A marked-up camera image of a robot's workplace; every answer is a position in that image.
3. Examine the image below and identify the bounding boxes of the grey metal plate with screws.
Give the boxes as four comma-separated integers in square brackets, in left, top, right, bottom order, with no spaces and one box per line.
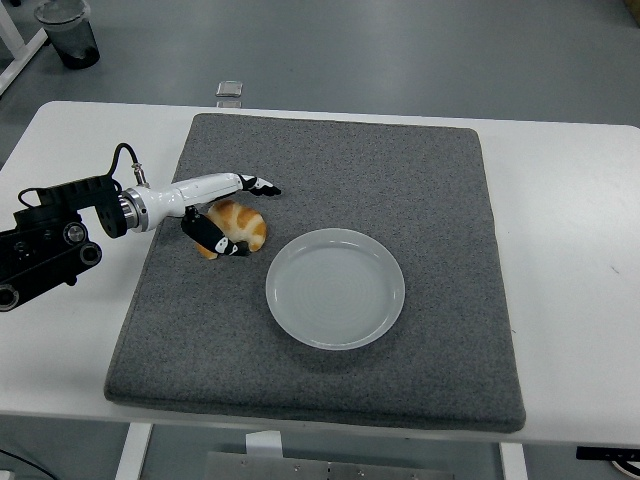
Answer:
[206,451,451,480]

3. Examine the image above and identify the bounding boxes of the white table centre bracket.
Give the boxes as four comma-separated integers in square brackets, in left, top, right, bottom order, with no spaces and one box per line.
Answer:
[244,430,285,459]

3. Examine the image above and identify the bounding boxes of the grey felt mat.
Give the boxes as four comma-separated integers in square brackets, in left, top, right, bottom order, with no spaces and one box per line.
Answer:
[103,112,527,434]

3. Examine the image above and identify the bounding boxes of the pale grey round plate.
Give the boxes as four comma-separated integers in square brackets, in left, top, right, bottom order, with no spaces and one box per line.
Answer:
[265,227,407,351]

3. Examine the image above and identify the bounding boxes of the golden croissant bread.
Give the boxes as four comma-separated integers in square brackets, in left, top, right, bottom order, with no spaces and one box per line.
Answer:
[194,198,268,260]

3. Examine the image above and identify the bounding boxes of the white furniture frame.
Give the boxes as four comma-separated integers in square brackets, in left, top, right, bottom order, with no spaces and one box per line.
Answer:
[0,0,50,99]

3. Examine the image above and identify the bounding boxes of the white table leg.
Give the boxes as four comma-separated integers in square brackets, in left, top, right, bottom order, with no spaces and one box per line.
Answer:
[114,423,154,480]
[499,442,529,480]

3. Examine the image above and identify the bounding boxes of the thin black floor cable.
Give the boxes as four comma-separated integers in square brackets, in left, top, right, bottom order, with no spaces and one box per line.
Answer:
[0,447,49,480]

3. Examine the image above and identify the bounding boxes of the clear plastic cup dark drink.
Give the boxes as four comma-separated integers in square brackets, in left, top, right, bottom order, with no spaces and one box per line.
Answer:
[33,0,101,71]

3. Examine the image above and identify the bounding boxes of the black bar under table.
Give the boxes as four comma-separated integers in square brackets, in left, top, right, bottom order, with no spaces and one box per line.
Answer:
[575,445,640,462]

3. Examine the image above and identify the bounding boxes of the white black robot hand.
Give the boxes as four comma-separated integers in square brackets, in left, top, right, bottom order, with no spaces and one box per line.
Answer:
[141,171,283,259]

